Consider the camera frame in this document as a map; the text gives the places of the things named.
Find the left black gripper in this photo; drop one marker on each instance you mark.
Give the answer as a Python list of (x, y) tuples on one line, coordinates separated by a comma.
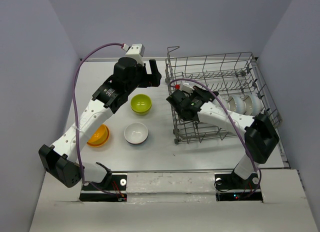
[(150, 80)]

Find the white bowl red rim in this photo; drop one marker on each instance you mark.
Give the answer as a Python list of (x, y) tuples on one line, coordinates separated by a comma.
[(136, 133)]

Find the grey wire dish rack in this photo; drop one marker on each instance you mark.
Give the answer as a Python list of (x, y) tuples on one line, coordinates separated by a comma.
[(230, 74)]

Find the white bowl stack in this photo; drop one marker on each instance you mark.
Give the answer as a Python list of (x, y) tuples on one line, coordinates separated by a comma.
[(216, 101)]

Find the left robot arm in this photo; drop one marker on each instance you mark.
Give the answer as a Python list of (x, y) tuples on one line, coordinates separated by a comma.
[(61, 158)]

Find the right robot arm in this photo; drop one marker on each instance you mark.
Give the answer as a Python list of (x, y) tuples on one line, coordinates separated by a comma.
[(256, 133)]

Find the green bowl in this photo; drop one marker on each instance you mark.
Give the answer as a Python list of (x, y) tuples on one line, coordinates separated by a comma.
[(141, 104)]

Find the orange bowl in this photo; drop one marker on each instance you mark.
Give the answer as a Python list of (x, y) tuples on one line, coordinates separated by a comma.
[(100, 137)]

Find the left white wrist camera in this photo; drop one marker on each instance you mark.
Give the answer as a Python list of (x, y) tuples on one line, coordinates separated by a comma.
[(135, 51)]

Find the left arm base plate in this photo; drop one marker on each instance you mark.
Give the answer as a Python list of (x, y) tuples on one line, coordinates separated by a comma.
[(116, 191)]

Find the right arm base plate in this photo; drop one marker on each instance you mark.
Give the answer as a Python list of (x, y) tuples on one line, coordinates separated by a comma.
[(230, 188)]

